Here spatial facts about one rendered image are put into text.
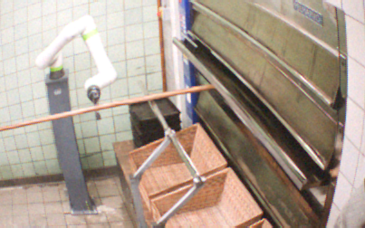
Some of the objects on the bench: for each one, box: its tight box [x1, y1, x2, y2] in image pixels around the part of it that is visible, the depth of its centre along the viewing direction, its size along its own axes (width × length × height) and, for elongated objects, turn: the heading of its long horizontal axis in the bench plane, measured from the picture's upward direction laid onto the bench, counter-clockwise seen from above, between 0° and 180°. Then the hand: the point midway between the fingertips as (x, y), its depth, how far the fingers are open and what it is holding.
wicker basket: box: [129, 123, 227, 214], centre depth 329 cm, size 49×56×28 cm
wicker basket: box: [150, 167, 264, 228], centre depth 277 cm, size 49×56×28 cm
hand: (97, 108), depth 302 cm, fingers open, 13 cm apart
